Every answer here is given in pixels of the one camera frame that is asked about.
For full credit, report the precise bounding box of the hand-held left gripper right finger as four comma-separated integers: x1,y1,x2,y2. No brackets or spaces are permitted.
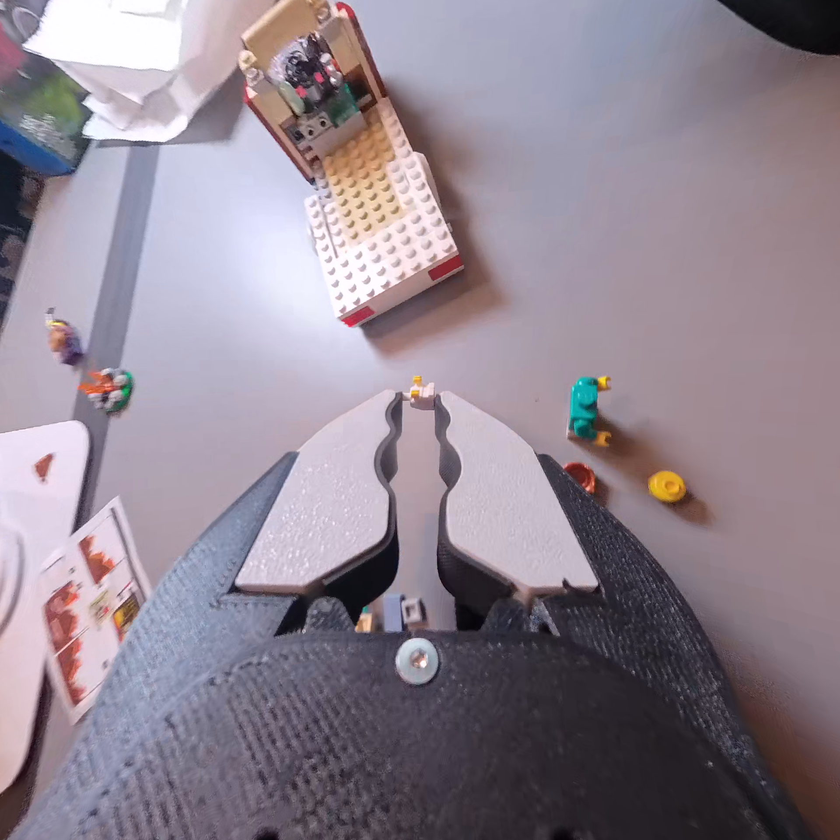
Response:
433,392,602,598

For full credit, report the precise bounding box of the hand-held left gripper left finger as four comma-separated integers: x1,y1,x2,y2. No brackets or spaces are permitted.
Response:
235,390,403,595

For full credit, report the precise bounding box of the green minifigure torso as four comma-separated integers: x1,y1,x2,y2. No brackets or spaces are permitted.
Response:
566,375,614,449

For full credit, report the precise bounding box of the yellow minifigure head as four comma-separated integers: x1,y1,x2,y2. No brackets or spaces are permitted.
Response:
647,470,689,505

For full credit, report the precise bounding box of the lego sticker sheet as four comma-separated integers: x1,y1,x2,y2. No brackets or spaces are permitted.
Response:
38,495,153,726

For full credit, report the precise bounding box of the small lego campfire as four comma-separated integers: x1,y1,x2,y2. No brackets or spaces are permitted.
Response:
77,367,135,416

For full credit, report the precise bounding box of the white book stand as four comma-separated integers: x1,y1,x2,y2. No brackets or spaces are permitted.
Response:
0,420,91,796

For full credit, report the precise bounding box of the white tan lego house model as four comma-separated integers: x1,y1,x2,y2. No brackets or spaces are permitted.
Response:
240,0,466,329

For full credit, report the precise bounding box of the purple minifigure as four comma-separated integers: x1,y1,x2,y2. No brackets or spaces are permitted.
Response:
45,308,85,367

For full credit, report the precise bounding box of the white paper bag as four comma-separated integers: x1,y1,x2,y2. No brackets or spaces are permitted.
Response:
23,0,249,142

